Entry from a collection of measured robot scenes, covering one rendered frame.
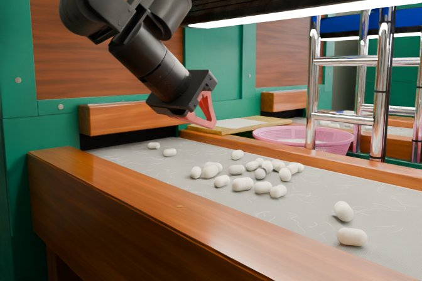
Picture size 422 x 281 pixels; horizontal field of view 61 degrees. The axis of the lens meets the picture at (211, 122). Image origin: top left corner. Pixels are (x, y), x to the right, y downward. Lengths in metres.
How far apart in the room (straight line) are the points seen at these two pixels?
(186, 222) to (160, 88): 0.18
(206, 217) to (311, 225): 0.14
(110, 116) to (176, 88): 0.41
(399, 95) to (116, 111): 2.81
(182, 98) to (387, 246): 0.31
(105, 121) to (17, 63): 0.22
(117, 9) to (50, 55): 0.47
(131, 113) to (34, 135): 0.22
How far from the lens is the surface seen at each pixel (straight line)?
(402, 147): 1.05
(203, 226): 0.43
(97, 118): 0.87
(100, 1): 0.44
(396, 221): 0.56
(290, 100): 1.38
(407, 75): 3.38
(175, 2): 0.50
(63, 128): 0.90
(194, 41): 1.11
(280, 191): 0.59
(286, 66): 1.47
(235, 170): 0.70
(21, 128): 0.88
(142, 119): 0.93
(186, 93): 0.50
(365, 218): 0.55
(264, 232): 0.42
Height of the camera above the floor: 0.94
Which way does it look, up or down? 9 degrees down
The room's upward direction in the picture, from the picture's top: straight up
